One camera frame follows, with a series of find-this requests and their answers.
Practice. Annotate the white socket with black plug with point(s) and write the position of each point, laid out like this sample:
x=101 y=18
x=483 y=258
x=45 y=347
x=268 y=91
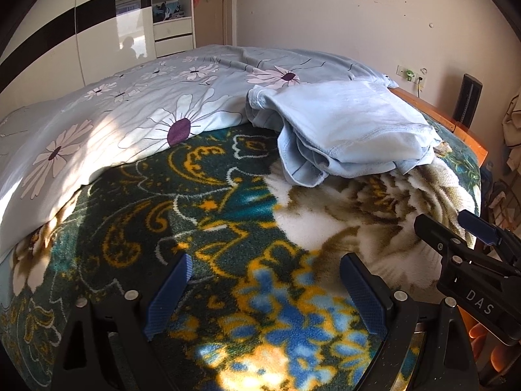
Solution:
x=419 y=79

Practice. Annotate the blue white folded clothes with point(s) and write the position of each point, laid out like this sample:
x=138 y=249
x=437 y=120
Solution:
x=167 y=11

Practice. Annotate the orange wooden bed frame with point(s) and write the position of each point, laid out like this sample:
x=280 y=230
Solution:
x=447 y=120

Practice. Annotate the light blue floral duvet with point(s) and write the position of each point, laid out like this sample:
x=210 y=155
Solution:
x=142 y=97

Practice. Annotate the glossy white black-striped wardrobe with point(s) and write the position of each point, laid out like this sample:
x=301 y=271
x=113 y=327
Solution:
x=97 y=40

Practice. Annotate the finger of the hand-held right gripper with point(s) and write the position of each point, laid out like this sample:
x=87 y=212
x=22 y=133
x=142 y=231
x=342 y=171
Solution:
x=478 y=226
x=437 y=234

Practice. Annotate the dark floral plush blanket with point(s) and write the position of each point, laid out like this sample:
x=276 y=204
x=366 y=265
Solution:
x=228 y=211

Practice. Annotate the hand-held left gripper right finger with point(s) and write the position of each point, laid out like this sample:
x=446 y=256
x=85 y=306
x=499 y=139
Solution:
x=364 y=293

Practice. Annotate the beige hanging cloth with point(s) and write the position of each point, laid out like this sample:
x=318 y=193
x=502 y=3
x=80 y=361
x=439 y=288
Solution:
x=513 y=118

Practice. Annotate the black tower speaker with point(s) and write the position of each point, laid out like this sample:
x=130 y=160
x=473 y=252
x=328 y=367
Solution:
x=468 y=102

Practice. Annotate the white socket with green plug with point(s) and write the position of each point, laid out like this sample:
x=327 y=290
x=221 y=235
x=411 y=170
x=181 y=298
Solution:
x=406 y=72

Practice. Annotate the light blue shirt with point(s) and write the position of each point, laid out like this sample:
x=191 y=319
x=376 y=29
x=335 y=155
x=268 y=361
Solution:
x=346 y=130

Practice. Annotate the white open shelf unit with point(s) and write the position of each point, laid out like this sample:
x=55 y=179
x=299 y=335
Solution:
x=173 y=32

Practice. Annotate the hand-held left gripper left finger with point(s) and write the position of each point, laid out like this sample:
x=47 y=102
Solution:
x=167 y=293

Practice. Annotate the person's right hand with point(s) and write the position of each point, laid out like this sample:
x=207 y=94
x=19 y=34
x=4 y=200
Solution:
x=502 y=358

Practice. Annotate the beige wooden door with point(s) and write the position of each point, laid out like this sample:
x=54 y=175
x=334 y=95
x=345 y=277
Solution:
x=217 y=20

